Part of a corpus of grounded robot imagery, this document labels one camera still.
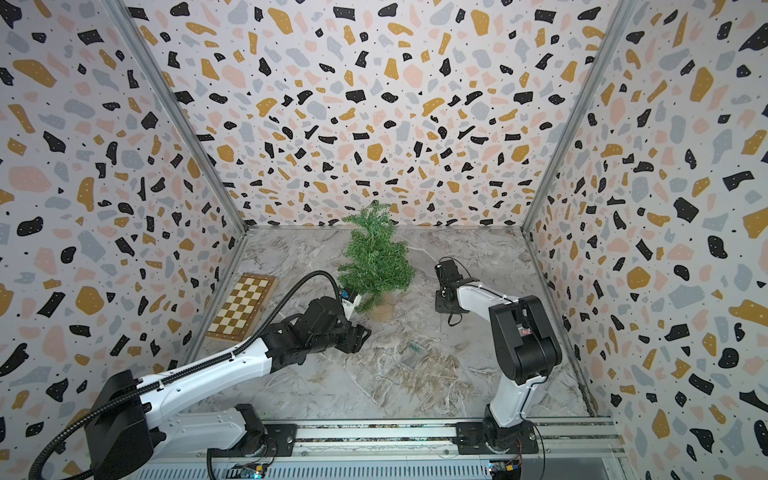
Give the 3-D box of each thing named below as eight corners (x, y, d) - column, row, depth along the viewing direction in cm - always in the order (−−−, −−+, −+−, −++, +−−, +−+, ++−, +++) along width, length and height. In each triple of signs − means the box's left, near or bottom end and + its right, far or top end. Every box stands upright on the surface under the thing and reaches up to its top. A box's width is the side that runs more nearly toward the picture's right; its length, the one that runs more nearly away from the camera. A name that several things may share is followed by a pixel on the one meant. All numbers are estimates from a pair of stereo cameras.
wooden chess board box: (209, 338, 93) (203, 333, 91) (246, 277, 108) (242, 271, 106) (247, 344, 92) (242, 339, 89) (279, 282, 107) (276, 276, 105)
